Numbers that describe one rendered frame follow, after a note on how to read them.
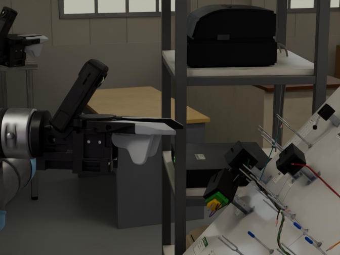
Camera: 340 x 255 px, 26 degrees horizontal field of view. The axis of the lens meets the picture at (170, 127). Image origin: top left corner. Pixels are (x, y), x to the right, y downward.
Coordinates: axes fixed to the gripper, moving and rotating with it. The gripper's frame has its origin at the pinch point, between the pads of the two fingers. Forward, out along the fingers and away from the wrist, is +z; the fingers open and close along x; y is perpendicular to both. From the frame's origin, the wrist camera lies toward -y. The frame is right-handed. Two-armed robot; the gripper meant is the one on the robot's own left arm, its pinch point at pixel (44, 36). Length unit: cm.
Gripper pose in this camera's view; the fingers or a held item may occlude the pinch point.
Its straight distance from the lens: 223.4
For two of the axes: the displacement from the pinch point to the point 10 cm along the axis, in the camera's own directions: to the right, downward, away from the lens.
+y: -1.0, 9.4, 3.2
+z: 7.2, -1.6, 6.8
